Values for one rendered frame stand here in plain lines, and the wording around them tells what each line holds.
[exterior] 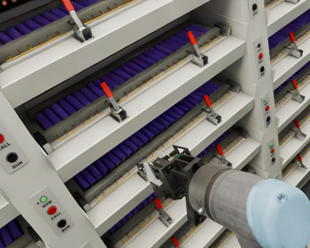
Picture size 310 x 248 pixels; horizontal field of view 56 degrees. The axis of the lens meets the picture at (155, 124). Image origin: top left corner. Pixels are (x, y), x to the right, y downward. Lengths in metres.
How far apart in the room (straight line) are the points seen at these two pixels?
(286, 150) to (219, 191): 0.88
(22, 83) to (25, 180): 0.18
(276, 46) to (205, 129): 0.46
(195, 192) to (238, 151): 0.57
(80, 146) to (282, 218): 0.41
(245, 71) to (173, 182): 0.49
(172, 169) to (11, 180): 0.29
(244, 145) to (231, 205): 0.64
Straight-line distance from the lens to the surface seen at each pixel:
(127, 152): 0.80
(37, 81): 0.56
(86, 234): 0.72
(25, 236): 0.76
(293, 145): 1.33
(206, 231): 1.08
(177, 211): 0.91
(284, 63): 1.12
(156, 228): 0.89
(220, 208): 0.44
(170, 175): 0.55
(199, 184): 0.48
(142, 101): 0.69
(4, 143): 0.56
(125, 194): 0.75
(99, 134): 0.64
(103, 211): 0.74
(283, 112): 1.20
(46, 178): 0.61
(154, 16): 0.66
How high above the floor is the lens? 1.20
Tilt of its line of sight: 31 degrees down
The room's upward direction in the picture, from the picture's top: 21 degrees counter-clockwise
